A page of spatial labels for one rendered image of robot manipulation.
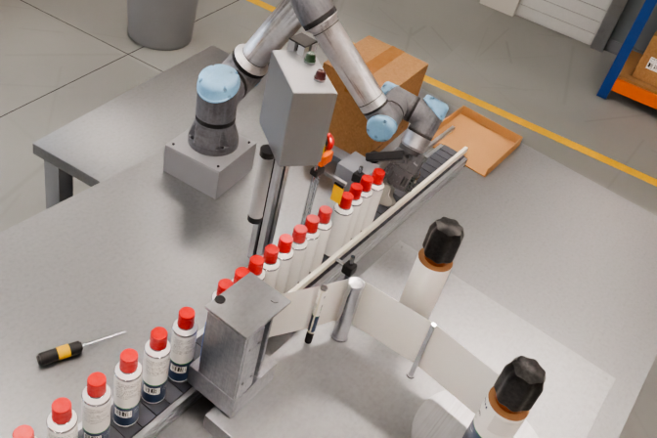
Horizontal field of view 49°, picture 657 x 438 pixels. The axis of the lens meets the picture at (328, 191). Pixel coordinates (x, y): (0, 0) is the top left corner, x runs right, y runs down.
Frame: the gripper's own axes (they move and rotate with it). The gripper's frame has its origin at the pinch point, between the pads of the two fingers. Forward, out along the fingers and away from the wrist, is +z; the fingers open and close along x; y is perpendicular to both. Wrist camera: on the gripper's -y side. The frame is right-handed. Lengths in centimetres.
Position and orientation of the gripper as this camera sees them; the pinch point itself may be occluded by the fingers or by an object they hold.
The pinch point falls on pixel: (372, 205)
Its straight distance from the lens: 208.2
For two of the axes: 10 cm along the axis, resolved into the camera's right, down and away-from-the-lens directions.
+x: 4.0, 0.2, 9.1
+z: -4.7, 8.6, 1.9
